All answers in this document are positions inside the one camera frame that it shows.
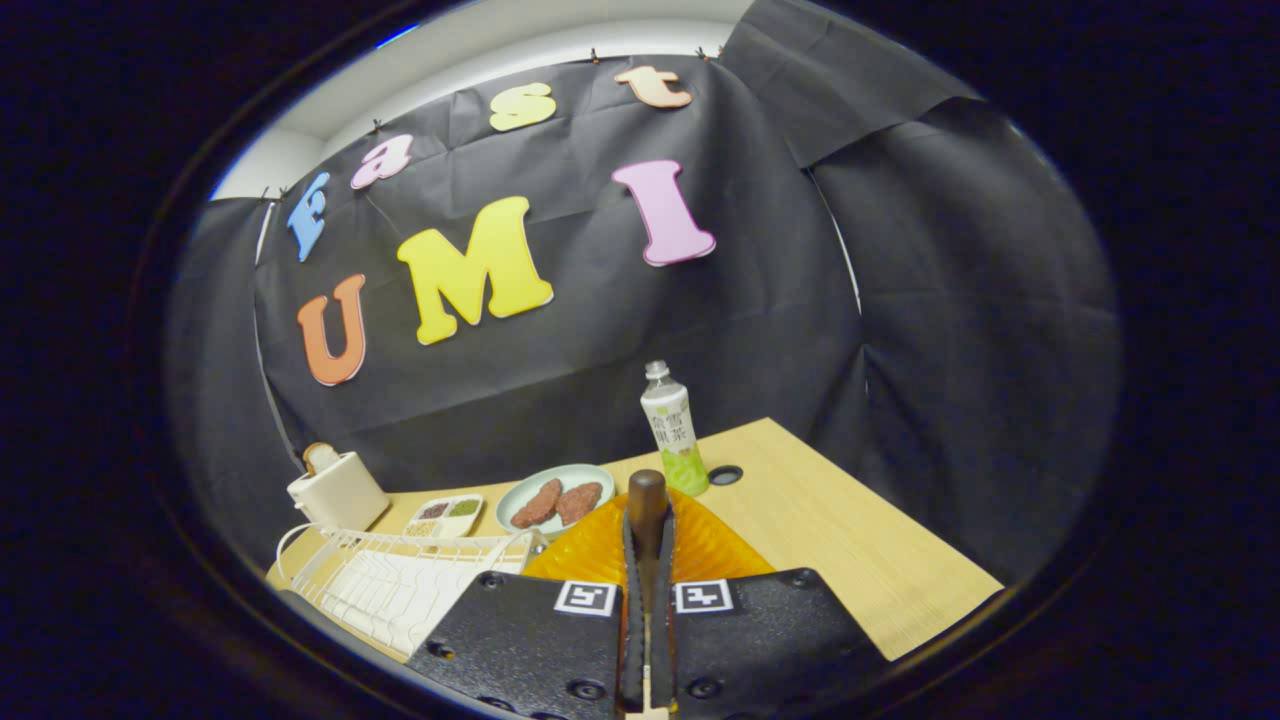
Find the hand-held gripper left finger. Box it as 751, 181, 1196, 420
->
405, 487, 646, 720

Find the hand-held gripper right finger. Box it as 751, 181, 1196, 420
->
650, 487, 891, 720

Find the brown handled spoon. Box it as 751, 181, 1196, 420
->
626, 469, 669, 713

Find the white wire dish rack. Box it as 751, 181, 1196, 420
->
275, 522, 549, 661

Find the pale green meat plate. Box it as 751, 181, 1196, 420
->
495, 463, 617, 539

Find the white four compartment dish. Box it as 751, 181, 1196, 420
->
402, 494, 485, 541

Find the brown meat piece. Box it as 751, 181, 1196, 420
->
556, 482, 604, 527
510, 478, 564, 530

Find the green tea bottle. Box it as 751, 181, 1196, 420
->
640, 360, 710, 498

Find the white drain tray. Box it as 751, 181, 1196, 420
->
320, 545, 521, 656

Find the cream white toaster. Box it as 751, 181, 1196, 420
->
286, 450, 391, 533

